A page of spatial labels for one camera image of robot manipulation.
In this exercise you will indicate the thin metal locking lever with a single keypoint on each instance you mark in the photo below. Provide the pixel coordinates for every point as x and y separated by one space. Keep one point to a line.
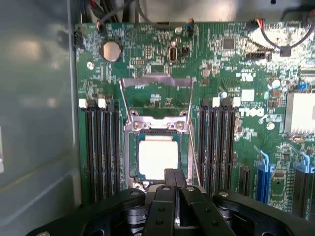
125 100
195 157

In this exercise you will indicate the grey metal PC case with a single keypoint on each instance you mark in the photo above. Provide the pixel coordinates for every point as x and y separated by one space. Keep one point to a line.
37 98

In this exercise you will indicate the short black expansion slot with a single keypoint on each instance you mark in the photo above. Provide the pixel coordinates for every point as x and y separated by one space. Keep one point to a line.
244 182

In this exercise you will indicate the metal socket cover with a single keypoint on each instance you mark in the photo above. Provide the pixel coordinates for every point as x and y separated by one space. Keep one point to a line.
157 79

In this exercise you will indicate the black RAM slot white latch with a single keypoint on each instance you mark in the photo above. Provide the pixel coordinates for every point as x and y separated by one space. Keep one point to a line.
213 147
91 152
107 152
231 147

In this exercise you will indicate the silver coin cell battery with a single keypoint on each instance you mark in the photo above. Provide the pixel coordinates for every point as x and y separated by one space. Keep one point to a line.
110 51

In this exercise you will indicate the green Dell motherboard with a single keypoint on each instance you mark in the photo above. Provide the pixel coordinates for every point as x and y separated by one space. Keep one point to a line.
221 73

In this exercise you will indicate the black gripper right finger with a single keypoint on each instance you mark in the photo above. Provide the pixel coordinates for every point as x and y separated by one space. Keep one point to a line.
204 211

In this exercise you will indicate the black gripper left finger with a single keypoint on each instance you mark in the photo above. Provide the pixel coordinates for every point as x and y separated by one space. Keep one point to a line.
160 209

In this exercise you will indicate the blue expansion slot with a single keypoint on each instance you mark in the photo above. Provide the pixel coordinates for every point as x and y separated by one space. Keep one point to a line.
263 182

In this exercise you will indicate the internal USB port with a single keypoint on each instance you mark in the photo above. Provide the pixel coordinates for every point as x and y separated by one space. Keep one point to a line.
173 52

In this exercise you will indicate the silver chipset heatsink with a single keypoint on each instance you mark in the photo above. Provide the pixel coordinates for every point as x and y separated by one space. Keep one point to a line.
302 113

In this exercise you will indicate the black pin header connector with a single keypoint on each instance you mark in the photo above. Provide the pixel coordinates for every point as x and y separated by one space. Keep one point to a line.
257 56

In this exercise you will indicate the small blue black plug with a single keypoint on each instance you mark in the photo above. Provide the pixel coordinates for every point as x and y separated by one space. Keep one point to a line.
190 27

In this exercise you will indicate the metal CPU socket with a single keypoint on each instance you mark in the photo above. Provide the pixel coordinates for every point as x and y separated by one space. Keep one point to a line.
128 152

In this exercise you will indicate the long black expansion slot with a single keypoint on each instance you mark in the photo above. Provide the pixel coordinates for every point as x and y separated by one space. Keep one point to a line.
304 191

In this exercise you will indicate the black edge power connector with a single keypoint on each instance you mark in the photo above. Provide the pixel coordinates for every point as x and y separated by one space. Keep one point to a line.
77 38

